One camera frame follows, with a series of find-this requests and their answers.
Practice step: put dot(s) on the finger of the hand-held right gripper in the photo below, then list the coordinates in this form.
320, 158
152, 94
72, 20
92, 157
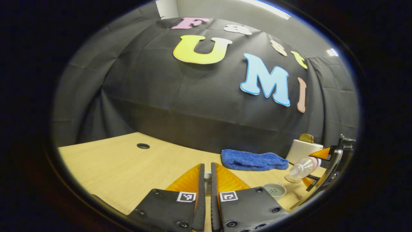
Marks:
311, 182
323, 154

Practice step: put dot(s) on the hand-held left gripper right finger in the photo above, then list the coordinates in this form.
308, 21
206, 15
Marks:
215, 199

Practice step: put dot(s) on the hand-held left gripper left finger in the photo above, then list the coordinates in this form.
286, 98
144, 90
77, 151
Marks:
201, 196

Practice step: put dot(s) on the clear water bottle pink label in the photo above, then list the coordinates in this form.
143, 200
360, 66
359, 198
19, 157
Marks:
301, 169

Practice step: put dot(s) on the white teacup lid blue knob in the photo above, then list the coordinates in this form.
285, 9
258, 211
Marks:
208, 176

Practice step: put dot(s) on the white teacup with spout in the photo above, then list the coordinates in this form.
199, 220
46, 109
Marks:
275, 190

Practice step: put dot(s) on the white toaster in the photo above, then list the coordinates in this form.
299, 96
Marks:
302, 149

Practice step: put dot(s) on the brown toast slice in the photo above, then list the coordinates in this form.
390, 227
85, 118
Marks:
305, 138

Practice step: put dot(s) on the blue towel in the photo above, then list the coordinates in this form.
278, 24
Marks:
251, 159

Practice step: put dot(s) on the black backdrop cloth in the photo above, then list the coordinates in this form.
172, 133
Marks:
193, 103

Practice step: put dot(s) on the small ceiling light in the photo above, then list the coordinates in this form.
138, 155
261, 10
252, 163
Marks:
332, 52

